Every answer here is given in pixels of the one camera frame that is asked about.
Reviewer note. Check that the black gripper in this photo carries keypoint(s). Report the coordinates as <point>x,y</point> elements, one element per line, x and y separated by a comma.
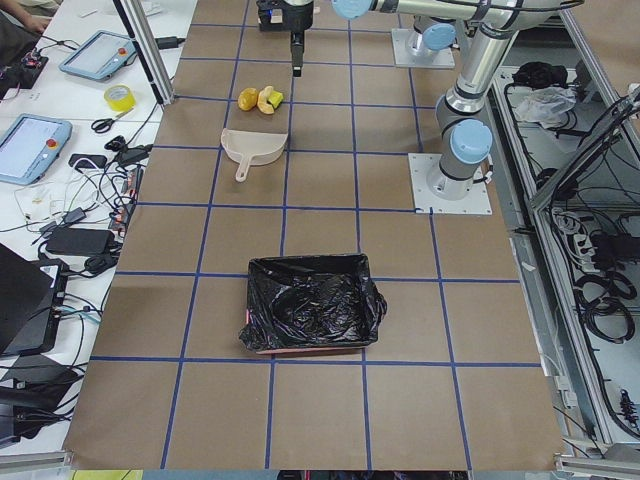
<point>297,19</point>

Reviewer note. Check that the beige plastic dustpan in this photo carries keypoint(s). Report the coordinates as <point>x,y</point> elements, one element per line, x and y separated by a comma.
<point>247,149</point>

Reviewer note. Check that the yellow green sponge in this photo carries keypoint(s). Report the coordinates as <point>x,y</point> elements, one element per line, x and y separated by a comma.
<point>275,99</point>

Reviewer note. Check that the orange toy potato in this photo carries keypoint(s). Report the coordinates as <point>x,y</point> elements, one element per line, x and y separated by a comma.
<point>248,99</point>

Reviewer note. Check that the black small power brick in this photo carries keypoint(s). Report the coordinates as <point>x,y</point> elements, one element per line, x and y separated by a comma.
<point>169,42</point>

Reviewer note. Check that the yellow tape roll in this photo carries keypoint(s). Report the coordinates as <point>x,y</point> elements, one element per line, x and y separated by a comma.
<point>119,98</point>

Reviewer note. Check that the blue teach pendant far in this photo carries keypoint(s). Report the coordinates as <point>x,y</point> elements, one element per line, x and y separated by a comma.
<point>99,57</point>

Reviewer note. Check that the blue teach pendant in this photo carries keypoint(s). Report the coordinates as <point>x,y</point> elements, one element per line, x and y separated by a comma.
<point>30,146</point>
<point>99,57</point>

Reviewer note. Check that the crumpled white cloth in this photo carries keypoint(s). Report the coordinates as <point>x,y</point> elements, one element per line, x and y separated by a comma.
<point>548,107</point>

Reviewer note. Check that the blue teach pendant near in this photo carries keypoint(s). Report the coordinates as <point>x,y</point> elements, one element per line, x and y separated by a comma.
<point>30,146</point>

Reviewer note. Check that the black power adapter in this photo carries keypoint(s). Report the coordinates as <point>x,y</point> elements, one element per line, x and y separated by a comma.
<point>79,241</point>

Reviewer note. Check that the black laptop computer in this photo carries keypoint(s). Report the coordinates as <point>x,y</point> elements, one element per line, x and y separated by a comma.
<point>31,298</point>

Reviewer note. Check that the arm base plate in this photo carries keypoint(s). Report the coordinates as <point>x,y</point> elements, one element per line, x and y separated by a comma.
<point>403,58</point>
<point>435,193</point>

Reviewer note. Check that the aluminium frame post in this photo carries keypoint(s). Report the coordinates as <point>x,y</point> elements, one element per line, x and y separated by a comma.
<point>132,16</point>

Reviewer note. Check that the black handled scissors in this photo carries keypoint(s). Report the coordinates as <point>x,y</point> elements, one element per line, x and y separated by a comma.
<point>104,125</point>

